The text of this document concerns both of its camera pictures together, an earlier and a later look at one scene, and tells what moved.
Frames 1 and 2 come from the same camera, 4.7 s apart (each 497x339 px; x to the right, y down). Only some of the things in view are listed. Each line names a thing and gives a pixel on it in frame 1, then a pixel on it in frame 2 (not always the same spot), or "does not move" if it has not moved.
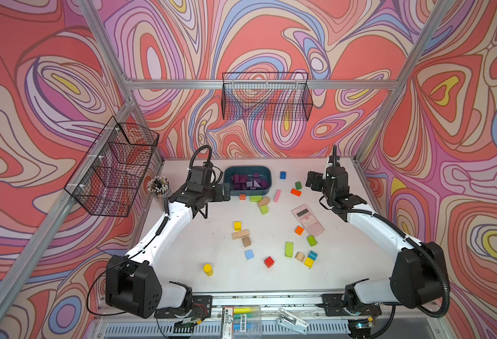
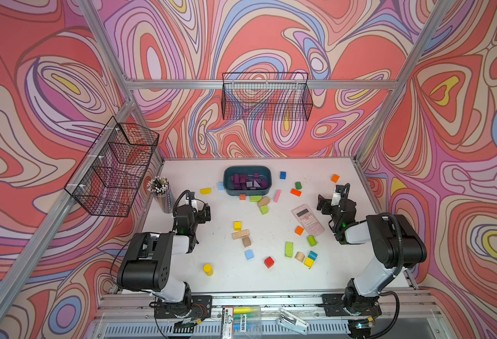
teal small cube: x=313 y=255 does not move
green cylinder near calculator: x=311 y=241 does not move
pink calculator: x=308 y=221 does not move
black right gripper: x=317 y=179 to x=327 y=205
